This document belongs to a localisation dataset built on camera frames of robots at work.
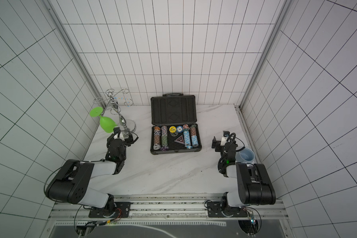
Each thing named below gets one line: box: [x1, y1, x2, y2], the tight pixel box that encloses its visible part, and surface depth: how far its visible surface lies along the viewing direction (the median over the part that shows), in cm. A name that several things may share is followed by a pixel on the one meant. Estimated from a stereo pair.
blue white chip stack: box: [182, 123, 193, 150], surface depth 97 cm
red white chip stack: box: [153, 125, 162, 151], surface depth 97 cm
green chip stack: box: [160, 125, 170, 152], surface depth 97 cm
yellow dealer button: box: [169, 125, 177, 133], surface depth 104 cm
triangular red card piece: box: [174, 134, 185, 145], surface depth 98 cm
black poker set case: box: [150, 93, 203, 155], surface depth 105 cm
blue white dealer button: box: [176, 125, 183, 133], surface depth 103 cm
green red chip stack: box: [189, 123, 199, 148], surface depth 99 cm
